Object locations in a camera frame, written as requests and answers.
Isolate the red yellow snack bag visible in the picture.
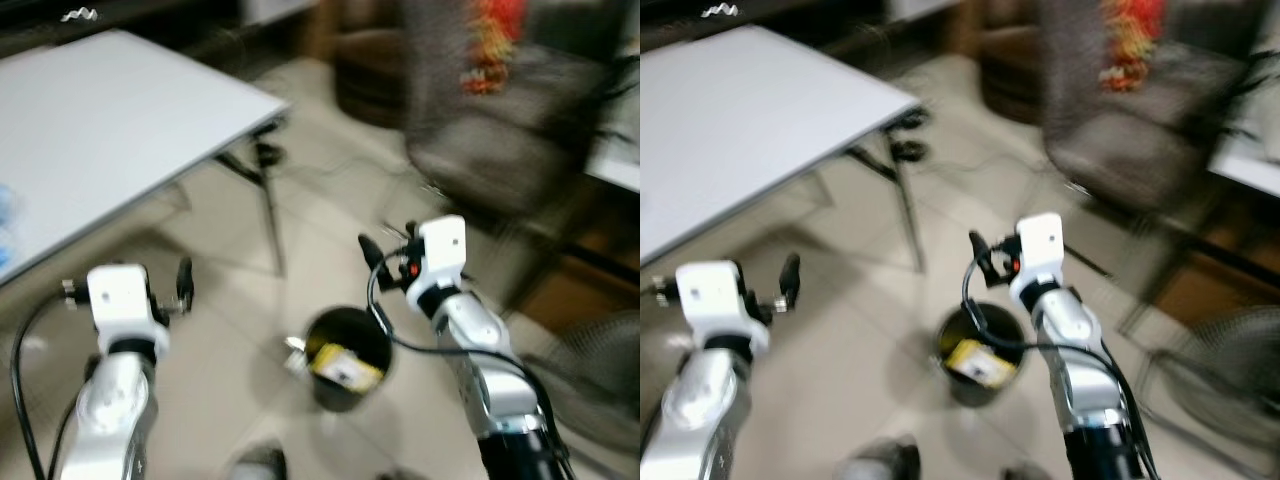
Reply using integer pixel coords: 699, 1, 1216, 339
1097, 0, 1167, 94
460, 0, 527, 97

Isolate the blue snack wrapper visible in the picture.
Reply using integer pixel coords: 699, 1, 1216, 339
0, 183, 19, 267

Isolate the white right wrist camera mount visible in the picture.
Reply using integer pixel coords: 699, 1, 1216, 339
404, 214, 469, 303
1008, 212, 1065, 293

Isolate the dark low furniture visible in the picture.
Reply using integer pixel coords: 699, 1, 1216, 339
640, 0, 888, 51
0, 0, 243, 57

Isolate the white side table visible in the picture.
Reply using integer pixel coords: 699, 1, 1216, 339
1205, 60, 1280, 197
585, 60, 641, 193

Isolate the black floor fan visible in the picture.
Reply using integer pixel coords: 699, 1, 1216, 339
538, 308, 641, 453
1140, 303, 1280, 473

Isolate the white table with black legs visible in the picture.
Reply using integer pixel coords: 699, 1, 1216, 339
0, 28, 293, 291
640, 24, 928, 273

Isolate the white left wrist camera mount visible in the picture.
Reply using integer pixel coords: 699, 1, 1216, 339
87, 264, 169, 353
676, 260, 769, 351

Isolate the black robot left foot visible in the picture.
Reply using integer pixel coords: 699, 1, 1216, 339
230, 444, 290, 480
835, 434, 922, 480

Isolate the yellow package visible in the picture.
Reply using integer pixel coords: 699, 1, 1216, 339
310, 344, 386, 393
945, 339, 1014, 387

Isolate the grey brown chair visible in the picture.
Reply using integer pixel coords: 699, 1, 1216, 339
400, 0, 641, 313
1038, 0, 1263, 333

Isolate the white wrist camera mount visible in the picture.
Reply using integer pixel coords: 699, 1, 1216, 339
87, 264, 169, 353
404, 214, 469, 303
1008, 212, 1065, 293
676, 260, 769, 351

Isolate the brown round ottoman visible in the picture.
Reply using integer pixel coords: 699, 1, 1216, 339
330, 25, 413, 128
977, 20, 1053, 127

